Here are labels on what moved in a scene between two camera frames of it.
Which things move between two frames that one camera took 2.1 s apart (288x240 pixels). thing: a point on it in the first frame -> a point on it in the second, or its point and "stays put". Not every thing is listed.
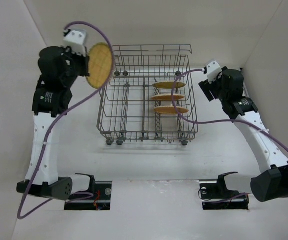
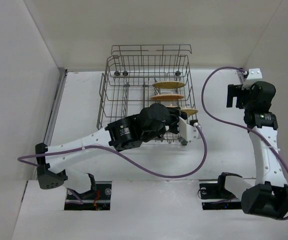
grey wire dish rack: (150, 97) stays put
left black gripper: (84, 65) -> (174, 119)
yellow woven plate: (100, 63) -> (189, 112)
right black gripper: (206, 89) -> (232, 95)
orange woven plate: (167, 97) stays put
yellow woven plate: (168, 85) stays put
